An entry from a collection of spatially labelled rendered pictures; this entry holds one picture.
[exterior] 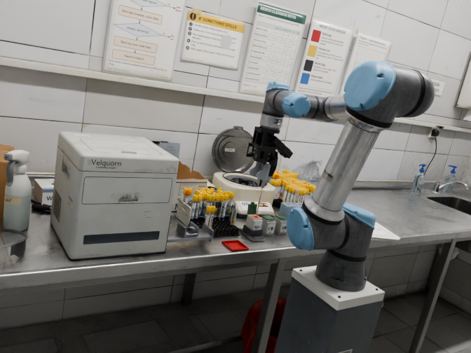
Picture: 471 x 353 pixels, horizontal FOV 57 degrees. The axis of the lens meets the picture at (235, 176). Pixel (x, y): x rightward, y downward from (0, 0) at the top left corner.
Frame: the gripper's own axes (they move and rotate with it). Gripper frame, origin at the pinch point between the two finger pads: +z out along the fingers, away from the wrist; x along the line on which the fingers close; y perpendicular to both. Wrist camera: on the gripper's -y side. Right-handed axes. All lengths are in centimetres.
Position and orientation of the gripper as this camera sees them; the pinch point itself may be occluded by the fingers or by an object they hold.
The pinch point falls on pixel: (263, 183)
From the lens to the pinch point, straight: 155.6
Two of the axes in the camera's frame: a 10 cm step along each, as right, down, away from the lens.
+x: 5.3, 3.0, -7.9
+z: -1.9, 9.5, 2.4
